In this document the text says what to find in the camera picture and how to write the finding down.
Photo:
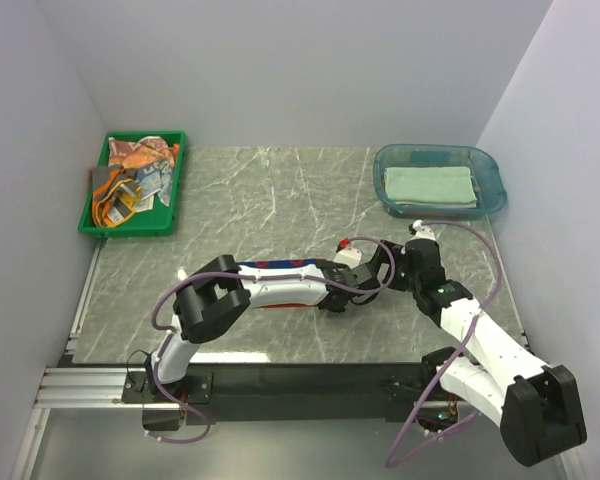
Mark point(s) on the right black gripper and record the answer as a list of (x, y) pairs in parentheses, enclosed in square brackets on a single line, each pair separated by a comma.
[(382, 255)]

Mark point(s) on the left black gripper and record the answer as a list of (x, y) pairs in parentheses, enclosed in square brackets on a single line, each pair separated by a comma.
[(343, 310)]

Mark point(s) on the green panda towel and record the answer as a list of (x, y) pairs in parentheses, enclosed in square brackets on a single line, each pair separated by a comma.
[(429, 184)]

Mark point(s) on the red blue patterned cloth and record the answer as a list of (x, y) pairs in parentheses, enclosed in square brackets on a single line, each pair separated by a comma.
[(283, 283)]

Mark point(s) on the orange yellow cloth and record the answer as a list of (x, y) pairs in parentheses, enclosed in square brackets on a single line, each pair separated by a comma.
[(115, 191)]

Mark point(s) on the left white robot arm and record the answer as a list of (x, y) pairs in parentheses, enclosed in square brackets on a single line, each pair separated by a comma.
[(210, 301)]

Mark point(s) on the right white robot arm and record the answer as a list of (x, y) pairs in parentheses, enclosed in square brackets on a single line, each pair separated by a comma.
[(536, 406)]

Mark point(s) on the folded white towel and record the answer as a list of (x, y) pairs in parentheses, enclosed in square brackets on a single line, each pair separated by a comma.
[(434, 205)]

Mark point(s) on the blue translucent plastic tub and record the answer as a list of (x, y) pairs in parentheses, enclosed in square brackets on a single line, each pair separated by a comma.
[(485, 173)]

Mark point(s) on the green plastic bin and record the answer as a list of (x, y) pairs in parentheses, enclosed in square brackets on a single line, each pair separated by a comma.
[(156, 222)]

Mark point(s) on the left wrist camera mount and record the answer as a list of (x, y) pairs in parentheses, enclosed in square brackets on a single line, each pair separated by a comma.
[(347, 254)]

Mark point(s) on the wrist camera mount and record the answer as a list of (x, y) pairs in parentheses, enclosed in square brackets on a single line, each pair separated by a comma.
[(420, 231), (347, 254)]

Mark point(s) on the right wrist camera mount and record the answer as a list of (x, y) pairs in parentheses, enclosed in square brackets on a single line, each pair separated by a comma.
[(420, 231)]

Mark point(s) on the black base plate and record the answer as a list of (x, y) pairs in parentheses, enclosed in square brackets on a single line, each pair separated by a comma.
[(238, 392)]

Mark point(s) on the aluminium mounting rail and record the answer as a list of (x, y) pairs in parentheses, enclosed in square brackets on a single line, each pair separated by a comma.
[(102, 388)]

